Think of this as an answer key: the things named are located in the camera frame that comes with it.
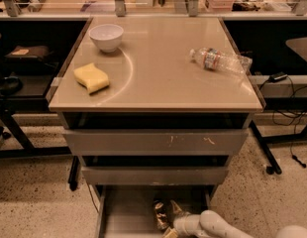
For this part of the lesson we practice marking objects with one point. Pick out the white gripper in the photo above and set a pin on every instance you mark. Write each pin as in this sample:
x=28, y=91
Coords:
x=181, y=222

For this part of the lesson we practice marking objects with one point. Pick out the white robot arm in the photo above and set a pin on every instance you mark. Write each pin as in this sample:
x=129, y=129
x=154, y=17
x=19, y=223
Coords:
x=209, y=224

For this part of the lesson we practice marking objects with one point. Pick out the bottom grey open drawer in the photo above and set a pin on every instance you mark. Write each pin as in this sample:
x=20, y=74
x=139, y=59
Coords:
x=128, y=211

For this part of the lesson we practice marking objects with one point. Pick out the middle grey drawer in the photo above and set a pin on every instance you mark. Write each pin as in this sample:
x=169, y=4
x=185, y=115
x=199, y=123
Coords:
x=154, y=175

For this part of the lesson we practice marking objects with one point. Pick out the top grey drawer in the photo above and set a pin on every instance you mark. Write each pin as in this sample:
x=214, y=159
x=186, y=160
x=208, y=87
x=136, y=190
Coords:
x=155, y=142

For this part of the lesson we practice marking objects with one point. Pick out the grey drawer cabinet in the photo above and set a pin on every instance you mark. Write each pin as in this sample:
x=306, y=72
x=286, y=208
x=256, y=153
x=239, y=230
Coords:
x=154, y=85

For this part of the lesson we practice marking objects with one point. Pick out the black desk leg right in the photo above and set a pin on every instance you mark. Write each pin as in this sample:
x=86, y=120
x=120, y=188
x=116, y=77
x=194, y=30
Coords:
x=273, y=167

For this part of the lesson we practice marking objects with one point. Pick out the yellow sponge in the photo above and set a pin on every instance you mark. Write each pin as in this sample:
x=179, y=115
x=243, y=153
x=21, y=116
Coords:
x=91, y=77

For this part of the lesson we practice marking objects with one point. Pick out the clear plastic water bottle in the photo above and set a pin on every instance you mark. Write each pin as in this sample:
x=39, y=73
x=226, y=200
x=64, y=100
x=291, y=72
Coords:
x=212, y=59

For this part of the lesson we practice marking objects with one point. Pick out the black power adapter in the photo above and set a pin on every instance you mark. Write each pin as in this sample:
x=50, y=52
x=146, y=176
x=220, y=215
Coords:
x=277, y=77

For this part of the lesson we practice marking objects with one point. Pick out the white ceramic bowl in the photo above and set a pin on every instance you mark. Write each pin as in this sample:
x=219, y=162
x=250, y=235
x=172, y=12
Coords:
x=107, y=37

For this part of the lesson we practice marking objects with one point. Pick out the black desk frame left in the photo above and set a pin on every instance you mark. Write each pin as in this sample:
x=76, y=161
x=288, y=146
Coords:
x=12, y=105

